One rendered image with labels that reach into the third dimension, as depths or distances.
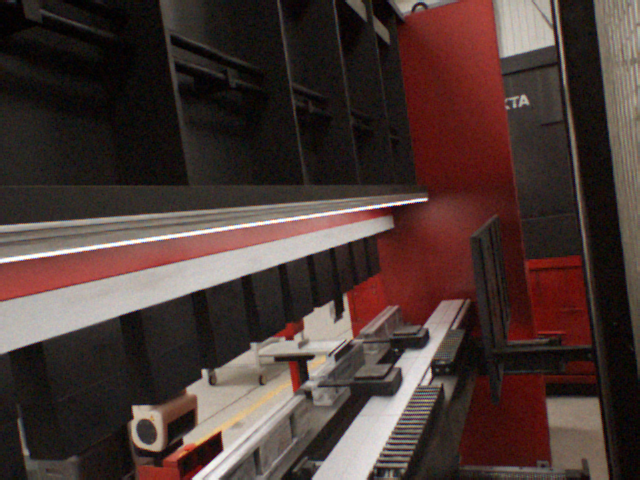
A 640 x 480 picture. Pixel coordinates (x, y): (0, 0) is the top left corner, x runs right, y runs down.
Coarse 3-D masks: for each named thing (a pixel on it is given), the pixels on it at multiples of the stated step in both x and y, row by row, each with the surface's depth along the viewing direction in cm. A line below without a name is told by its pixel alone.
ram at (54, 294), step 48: (192, 240) 110; (240, 240) 127; (288, 240) 152; (336, 240) 189; (0, 288) 70; (48, 288) 76; (96, 288) 85; (144, 288) 95; (192, 288) 108; (0, 336) 69; (48, 336) 76
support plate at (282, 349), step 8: (280, 344) 207; (288, 344) 205; (296, 344) 203; (264, 352) 198; (272, 352) 196; (280, 352) 194; (288, 352) 193; (296, 352) 191; (304, 352) 190; (312, 352) 189; (320, 352) 188
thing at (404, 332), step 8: (400, 328) 189; (408, 328) 187; (416, 328) 185; (424, 328) 189; (392, 336) 184; (400, 336) 182; (408, 336) 181; (416, 336) 180; (424, 336) 182; (352, 344) 192; (392, 344) 182; (400, 344) 182; (408, 344) 181; (416, 344) 180; (424, 344) 180
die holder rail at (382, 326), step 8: (384, 312) 255; (392, 312) 253; (400, 312) 267; (376, 320) 240; (384, 320) 238; (392, 320) 251; (400, 320) 265; (368, 328) 227; (376, 328) 225; (384, 328) 238; (392, 328) 249; (368, 336) 224; (376, 336) 225; (384, 336) 236; (368, 344) 224; (376, 344) 224; (384, 344) 234; (368, 352) 223; (376, 352) 222
